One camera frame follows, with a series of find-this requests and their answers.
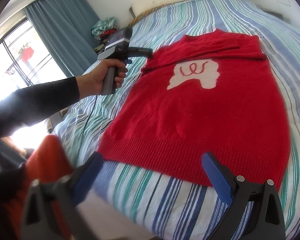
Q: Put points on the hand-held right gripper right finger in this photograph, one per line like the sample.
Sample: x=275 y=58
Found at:
x=218 y=177

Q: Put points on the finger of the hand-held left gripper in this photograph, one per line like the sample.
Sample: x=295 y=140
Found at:
x=129 y=61
x=141 y=52

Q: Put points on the person's left hand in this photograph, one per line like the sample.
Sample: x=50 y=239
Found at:
x=95 y=76

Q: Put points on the window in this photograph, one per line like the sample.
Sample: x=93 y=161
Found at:
x=45 y=62

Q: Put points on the blue curtain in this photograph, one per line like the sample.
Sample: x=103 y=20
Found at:
x=65 y=30

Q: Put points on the red hanging cloth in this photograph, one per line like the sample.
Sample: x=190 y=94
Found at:
x=27 y=53

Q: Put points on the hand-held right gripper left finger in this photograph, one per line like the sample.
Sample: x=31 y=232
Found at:
x=86 y=177

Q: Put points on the striped bed blanket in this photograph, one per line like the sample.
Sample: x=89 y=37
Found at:
x=152 y=200

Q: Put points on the pile of mixed clothes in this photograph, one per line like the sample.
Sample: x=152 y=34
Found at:
x=102 y=27

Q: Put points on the red sweater with rabbit print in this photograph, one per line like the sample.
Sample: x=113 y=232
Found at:
x=190 y=120

